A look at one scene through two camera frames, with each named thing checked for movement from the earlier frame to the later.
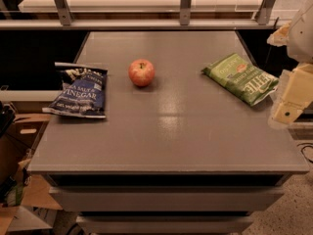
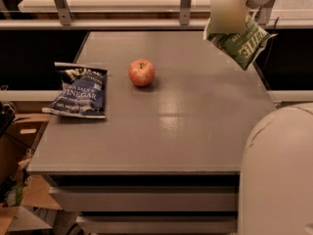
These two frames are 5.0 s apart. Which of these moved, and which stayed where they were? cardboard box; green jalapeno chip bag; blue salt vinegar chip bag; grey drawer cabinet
Moved: green jalapeno chip bag
Stayed: cardboard box; grey drawer cabinet; blue salt vinegar chip bag
